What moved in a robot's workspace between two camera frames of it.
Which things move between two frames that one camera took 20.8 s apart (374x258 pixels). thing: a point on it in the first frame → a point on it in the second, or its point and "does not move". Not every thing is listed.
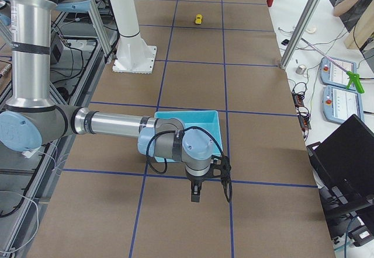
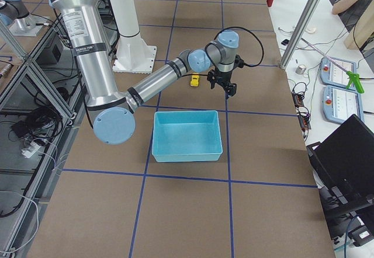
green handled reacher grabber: [353, 77] does not move
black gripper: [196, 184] → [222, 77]
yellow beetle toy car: [198, 18] → [194, 80]
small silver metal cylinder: [301, 69] does not move
